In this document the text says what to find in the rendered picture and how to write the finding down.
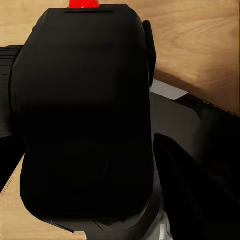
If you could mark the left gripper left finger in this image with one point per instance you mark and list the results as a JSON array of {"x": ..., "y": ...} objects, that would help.
[{"x": 12, "y": 150}]

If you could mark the digital camera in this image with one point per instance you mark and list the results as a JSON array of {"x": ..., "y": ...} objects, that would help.
[{"x": 78, "y": 91}]

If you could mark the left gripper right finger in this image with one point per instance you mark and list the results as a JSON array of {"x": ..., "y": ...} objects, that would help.
[{"x": 198, "y": 206}]

